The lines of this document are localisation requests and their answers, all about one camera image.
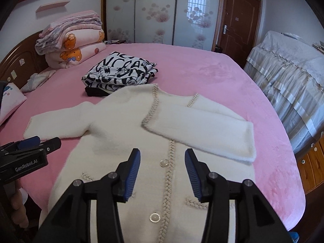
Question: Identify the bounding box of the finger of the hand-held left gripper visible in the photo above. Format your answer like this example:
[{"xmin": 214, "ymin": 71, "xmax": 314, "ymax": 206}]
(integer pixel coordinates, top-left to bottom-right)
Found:
[
  {"xmin": 0, "ymin": 136, "xmax": 41, "ymax": 153},
  {"xmin": 38, "ymin": 137, "xmax": 62, "ymax": 155}
]

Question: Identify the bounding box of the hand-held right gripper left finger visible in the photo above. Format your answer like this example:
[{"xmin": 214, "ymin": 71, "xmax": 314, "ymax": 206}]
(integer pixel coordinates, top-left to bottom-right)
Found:
[{"xmin": 33, "ymin": 148, "xmax": 141, "ymax": 243}]

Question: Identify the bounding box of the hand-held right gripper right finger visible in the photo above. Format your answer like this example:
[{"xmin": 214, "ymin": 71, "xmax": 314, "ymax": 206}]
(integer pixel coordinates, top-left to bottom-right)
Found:
[{"xmin": 184, "ymin": 148, "xmax": 299, "ymax": 243}]

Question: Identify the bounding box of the white fluffy cardigan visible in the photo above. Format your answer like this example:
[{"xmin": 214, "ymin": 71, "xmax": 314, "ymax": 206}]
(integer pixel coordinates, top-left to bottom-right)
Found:
[{"xmin": 23, "ymin": 83, "xmax": 257, "ymax": 243}]

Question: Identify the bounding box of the person's left hand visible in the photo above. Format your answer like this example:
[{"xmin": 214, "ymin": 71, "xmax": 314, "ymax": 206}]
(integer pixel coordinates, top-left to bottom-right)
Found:
[{"xmin": 10, "ymin": 180, "xmax": 30, "ymax": 229}]

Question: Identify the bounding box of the pink and white pillow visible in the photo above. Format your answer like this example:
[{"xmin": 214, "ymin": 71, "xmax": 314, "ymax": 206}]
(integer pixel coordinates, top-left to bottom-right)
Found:
[{"xmin": 0, "ymin": 81, "xmax": 27, "ymax": 127}]

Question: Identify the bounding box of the pale pink cloth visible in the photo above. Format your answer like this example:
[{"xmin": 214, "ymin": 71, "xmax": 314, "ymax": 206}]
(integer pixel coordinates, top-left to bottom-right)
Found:
[{"xmin": 20, "ymin": 69, "xmax": 56, "ymax": 93}]

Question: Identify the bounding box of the black folded garment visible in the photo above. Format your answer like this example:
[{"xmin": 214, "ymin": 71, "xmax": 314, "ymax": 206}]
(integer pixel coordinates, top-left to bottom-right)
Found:
[{"xmin": 85, "ymin": 86, "xmax": 110, "ymax": 97}]

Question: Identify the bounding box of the wooden headboard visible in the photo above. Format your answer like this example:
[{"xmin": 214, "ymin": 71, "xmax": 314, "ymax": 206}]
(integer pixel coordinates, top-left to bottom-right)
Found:
[{"xmin": 0, "ymin": 29, "xmax": 48, "ymax": 89}]

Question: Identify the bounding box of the pink bed blanket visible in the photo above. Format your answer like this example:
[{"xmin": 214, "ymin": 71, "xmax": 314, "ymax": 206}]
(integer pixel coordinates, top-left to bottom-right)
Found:
[{"xmin": 0, "ymin": 43, "xmax": 305, "ymax": 224}]

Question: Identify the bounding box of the pink bear print quilt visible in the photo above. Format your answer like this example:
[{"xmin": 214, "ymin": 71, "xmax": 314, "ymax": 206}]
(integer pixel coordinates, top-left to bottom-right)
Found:
[{"xmin": 46, "ymin": 29, "xmax": 107, "ymax": 69}]

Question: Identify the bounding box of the black and white printed garment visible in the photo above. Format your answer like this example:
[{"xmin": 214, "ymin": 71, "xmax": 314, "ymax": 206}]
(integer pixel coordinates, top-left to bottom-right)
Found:
[{"xmin": 81, "ymin": 51, "xmax": 158, "ymax": 93}]

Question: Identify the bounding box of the wooden drawer cabinet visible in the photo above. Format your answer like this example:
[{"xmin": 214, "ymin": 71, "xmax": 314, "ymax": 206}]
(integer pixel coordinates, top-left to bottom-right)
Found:
[{"xmin": 296, "ymin": 135, "xmax": 324, "ymax": 195}]

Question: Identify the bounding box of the pink striped folded blanket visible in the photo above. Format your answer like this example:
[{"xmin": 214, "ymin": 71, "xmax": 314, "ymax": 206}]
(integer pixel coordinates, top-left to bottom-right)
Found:
[{"xmin": 35, "ymin": 10, "xmax": 103, "ymax": 55}]

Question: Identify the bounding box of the white lace furniture cover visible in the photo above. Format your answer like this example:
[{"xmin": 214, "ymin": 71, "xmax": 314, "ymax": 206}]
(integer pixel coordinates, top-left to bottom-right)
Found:
[{"xmin": 243, "ymin": 30, "xmax": 324, "ymax": 155}]

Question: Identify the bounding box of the brown wooden door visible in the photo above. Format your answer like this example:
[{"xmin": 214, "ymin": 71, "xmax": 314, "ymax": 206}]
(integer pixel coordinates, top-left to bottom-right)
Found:
[{"xmin": 218, "ymin": 0, "xmax": 262, "ymax": 69}]

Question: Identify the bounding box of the floral sliding door wardrobe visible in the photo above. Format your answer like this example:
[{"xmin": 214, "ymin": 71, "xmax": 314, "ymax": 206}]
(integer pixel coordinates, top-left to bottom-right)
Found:
[{"xmin": 101, "ymin": 0, "xmax": 225, "ymax": 52}]

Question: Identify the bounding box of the pink wall shelf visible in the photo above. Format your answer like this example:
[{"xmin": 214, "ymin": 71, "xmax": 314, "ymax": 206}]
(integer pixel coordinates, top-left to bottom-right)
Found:
[{"xmin": 35, "ymin": 0, "xmax": 70, "ymax": 13}]

